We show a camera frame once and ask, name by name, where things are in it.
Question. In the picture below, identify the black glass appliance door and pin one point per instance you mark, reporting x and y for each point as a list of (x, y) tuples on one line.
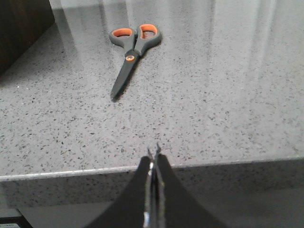
[(12, 218)]

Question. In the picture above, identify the grey orange scissors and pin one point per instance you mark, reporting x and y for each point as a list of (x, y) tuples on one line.
[(134, 43)]

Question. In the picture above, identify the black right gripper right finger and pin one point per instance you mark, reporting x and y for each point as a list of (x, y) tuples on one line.
[(174, 206)]

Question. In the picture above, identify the dark wooden drawer cabinet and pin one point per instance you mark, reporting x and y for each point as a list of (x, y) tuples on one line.
[(22, 22)]

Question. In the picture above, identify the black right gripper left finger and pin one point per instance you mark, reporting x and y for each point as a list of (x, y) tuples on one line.
[(132, 209)]

